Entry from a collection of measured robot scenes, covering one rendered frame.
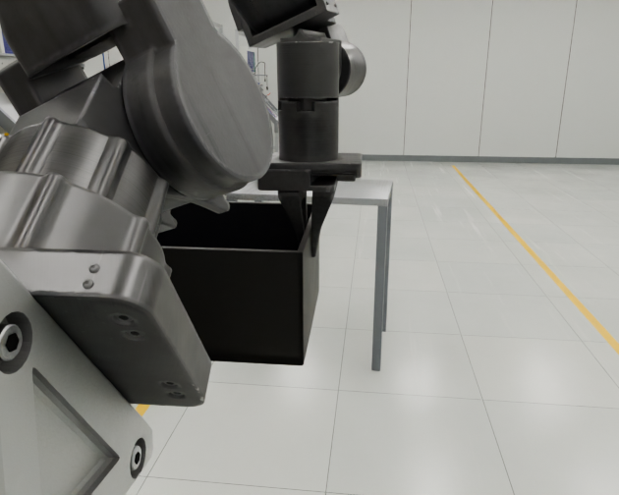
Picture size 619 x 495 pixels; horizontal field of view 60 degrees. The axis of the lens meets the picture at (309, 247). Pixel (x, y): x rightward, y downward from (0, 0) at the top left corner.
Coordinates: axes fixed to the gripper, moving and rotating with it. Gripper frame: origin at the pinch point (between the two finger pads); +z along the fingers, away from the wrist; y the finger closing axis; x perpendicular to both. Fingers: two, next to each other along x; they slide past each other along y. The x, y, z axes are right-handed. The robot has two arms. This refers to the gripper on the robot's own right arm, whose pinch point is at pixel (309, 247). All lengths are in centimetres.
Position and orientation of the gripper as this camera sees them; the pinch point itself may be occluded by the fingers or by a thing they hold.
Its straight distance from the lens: 54.5
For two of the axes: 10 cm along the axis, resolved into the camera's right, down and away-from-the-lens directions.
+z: 0.1, 9.5, 3.1
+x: -1.0, 3.1, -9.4
